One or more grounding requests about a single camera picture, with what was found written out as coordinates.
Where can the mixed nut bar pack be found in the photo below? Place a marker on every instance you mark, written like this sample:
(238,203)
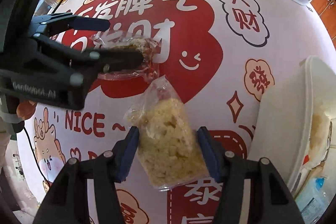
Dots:
(150,48)

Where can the large white-blue snack bag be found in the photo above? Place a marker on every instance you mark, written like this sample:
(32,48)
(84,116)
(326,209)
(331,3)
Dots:
(312,201)

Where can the pink printed table mat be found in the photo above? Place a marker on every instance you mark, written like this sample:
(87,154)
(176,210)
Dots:
(220,56)

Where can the puffed rice cake pack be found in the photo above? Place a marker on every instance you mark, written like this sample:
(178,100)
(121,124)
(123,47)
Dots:
(319,133)

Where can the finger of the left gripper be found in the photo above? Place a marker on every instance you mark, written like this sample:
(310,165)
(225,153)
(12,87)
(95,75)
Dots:
(99,61)
(54,24)

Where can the orange wooden cabinet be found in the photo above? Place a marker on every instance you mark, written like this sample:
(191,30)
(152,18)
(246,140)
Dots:
(326,9)

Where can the person's left hand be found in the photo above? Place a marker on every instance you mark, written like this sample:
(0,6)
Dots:
(26,109)

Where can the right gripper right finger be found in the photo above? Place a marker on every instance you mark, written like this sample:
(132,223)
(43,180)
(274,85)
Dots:
(252,191)

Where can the white plastic storage bin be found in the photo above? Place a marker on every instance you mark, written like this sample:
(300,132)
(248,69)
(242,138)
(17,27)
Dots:
(285,116)

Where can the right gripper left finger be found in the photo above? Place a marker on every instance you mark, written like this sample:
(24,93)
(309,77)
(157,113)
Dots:
(67,199)

